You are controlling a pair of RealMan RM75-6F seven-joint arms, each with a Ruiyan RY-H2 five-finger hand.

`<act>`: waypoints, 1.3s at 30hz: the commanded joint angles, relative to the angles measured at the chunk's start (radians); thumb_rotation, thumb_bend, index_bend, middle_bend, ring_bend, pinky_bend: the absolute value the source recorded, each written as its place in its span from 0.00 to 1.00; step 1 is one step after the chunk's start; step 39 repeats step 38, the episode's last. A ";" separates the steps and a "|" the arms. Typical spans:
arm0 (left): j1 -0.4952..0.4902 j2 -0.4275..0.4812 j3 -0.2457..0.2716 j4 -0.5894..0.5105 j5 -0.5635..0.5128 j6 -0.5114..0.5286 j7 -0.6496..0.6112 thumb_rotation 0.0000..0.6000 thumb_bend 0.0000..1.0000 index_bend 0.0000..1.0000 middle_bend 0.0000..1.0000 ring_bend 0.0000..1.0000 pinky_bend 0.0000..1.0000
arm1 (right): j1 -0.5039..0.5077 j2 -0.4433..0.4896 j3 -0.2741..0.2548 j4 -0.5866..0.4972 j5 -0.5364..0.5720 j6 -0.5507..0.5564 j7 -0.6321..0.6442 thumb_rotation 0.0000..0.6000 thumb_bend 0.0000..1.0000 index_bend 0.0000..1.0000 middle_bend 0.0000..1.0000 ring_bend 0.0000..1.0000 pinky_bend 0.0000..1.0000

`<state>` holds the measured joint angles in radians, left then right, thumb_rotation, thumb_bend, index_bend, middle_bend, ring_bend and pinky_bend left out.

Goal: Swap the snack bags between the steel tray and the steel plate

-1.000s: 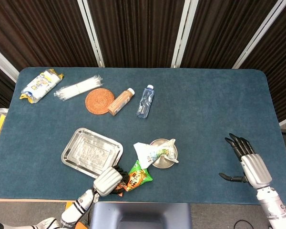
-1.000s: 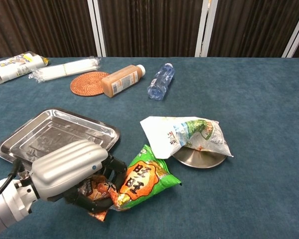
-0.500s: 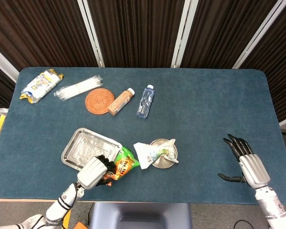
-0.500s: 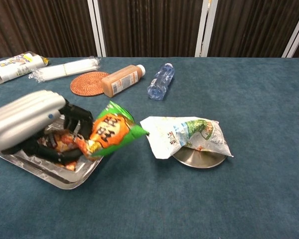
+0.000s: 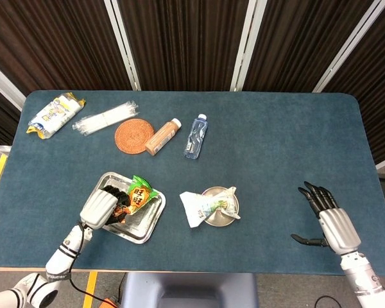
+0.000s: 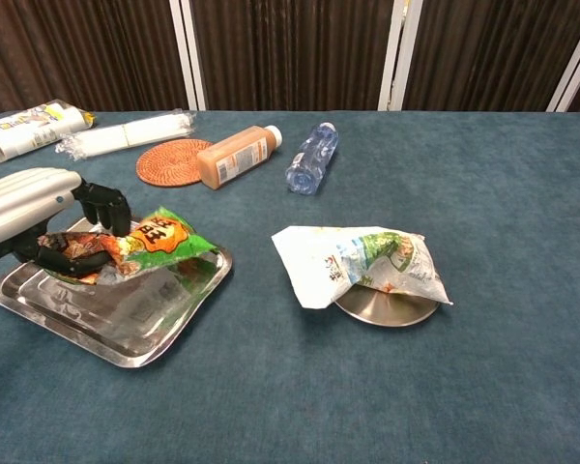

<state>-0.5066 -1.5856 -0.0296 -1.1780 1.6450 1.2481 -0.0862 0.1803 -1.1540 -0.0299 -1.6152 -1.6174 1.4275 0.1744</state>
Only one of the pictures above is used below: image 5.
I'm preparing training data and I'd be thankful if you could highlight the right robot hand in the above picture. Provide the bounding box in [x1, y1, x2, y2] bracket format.
[290, 181, 362, 256]

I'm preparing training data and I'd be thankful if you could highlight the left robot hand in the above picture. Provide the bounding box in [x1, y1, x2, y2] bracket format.
[79, 184, 132, 230]

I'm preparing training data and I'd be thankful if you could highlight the green orange snack bag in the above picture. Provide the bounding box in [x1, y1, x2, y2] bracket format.
[110, 175, 160, 225]

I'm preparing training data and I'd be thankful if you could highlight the rectangular steel tray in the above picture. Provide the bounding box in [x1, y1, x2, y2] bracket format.
[91, 171, 167, 245]

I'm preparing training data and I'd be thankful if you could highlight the white green snack packet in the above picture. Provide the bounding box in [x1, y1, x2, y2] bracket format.
[179, 185, 241, 229]

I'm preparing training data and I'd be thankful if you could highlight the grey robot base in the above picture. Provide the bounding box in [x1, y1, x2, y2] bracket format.
[120, 271, 259, 308]

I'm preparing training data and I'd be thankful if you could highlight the woven orange coaster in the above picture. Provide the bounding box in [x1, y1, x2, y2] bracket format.
[114, 118, 155, 155]

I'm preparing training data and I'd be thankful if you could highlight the clear plastic straws pack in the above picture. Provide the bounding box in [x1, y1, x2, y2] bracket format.
[72, 100, 139, 137]

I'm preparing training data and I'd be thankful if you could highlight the brown drink bottle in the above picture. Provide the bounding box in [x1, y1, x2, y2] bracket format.
[144, 117, 182, 157]

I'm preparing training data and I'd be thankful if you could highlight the orange floor object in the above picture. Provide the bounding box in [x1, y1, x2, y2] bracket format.
[99, 297, 123, 308]

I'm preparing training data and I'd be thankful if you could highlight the white yellow blue packet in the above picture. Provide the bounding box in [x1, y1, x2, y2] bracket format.
[26, 92, 87, 140]

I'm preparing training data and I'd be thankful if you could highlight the blue felt table mat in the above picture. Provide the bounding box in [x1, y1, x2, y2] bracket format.
[0, 89, 385, 277]

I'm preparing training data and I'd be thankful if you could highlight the round steel plate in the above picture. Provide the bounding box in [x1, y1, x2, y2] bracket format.
[201, 186, 241, 228]

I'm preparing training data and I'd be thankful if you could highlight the clear water bottle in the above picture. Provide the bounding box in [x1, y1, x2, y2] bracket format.
[183, 113, 210, 160]

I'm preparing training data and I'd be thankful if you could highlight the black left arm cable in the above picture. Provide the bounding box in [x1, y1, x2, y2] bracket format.
[67, 223, 118, 307]

